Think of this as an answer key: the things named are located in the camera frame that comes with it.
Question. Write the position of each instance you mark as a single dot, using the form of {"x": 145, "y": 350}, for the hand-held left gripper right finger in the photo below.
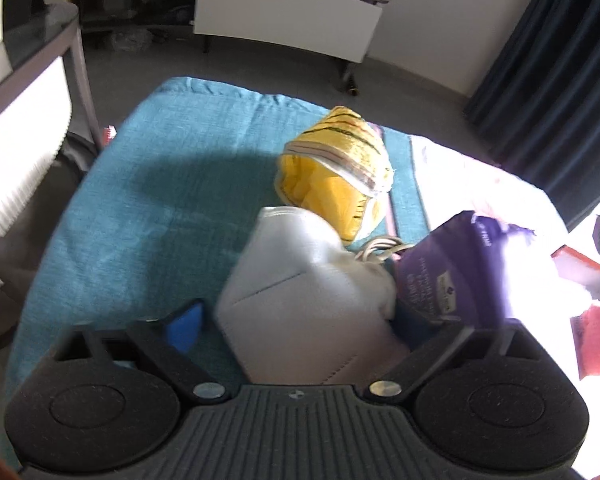
{"x": 445, "y": 350}

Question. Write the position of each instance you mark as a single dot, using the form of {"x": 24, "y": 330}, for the red-rimmed cardboard box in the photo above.
{"x": 580, "y": 261}

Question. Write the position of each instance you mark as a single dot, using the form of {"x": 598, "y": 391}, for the dark blue curtain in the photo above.
{"x": 555, "y": 85}

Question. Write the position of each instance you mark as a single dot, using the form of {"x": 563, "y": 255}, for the pink notebook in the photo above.
{"x": 109, "y": 135}

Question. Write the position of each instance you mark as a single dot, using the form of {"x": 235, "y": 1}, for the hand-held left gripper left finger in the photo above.
{"x": 185, "y": 332}

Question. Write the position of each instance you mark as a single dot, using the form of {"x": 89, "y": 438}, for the white face mask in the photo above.
{"x": 300, "y": 310}

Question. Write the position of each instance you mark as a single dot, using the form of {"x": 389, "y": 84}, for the yellow cloth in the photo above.
{"x": 325, "y": 195}

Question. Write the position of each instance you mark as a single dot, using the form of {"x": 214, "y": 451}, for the white cabinet drawer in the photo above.
{"x": 280, "y": 20}

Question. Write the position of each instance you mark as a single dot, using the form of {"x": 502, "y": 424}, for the teal striped blanket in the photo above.
{"x": 155, "y": 210}

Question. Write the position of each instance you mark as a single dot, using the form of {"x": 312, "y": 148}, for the round glass-top table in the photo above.
{"x": 40, "y": 40}

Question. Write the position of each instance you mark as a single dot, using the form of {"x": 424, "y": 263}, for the purple tissue pack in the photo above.
{"x": 445, "y": 280}

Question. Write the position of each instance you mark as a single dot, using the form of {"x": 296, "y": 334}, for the clear plastic bag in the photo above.
{"x": 127, "y": 39}

